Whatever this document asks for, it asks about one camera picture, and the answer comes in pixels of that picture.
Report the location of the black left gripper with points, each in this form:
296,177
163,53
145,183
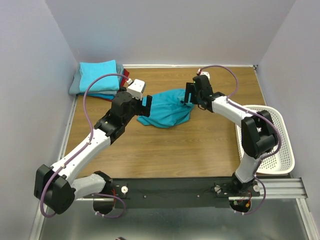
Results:
144,111

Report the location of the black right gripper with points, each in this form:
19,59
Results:
189,89

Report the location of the teal t-shirt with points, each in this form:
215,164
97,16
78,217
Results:
168,109

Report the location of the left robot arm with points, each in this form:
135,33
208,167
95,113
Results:
56,186

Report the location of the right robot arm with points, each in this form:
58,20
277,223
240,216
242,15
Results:
258,133

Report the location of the folded red t-shirt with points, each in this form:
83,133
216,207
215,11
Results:
126,75

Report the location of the folded light blue t-shirt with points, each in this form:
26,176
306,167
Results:
91,71

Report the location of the folded grey t-shirt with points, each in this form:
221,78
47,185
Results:
74,89

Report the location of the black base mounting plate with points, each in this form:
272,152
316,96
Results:
171,193

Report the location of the white perforated laundry basket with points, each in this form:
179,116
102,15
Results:
283,161

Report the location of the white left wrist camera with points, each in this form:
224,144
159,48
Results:
136,88

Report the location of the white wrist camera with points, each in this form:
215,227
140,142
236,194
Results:
136,88
201,72

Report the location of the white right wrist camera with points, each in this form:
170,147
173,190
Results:
201,72

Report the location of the aluminium rail frame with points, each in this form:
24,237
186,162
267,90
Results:
270,188

